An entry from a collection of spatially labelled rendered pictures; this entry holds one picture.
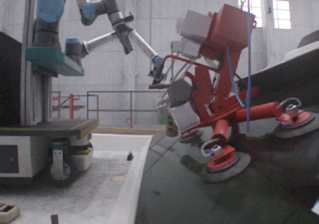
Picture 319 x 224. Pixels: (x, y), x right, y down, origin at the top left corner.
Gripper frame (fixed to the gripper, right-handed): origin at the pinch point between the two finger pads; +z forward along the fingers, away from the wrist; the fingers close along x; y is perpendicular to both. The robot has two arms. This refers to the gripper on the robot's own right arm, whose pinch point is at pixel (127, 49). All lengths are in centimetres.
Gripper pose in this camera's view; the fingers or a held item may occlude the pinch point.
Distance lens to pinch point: 115.9
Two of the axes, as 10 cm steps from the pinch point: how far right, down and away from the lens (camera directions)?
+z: 3.5, 9.1, 2.3
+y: -9.0, 4.0, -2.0
